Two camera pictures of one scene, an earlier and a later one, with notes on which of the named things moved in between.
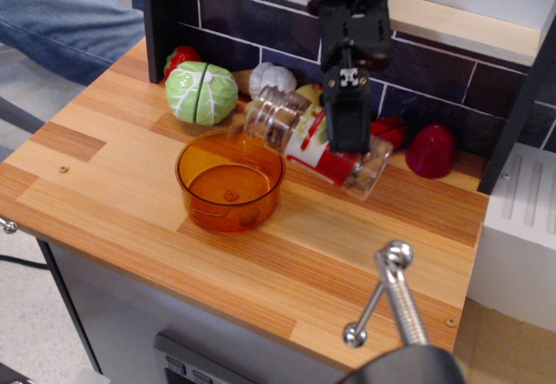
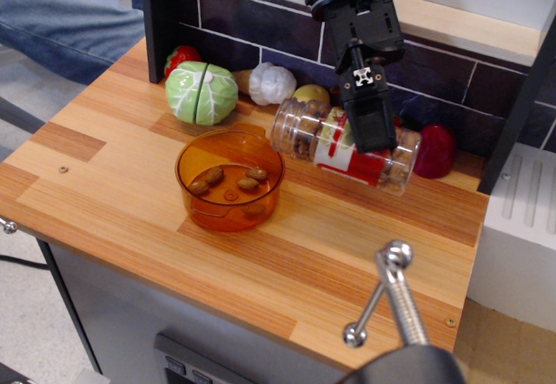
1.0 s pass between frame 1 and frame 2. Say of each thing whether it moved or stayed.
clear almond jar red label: moved
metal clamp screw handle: stayed
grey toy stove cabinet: stayed
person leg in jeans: stayed
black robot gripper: moved
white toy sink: stayed
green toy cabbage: stayed
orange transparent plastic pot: stayed
